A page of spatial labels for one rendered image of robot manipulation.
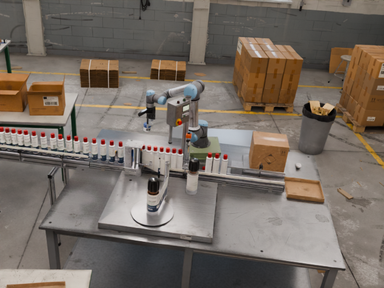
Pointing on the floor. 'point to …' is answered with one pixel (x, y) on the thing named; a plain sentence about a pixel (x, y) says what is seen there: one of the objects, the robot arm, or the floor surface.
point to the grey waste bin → (313, 135)
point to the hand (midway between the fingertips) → (147, 126)
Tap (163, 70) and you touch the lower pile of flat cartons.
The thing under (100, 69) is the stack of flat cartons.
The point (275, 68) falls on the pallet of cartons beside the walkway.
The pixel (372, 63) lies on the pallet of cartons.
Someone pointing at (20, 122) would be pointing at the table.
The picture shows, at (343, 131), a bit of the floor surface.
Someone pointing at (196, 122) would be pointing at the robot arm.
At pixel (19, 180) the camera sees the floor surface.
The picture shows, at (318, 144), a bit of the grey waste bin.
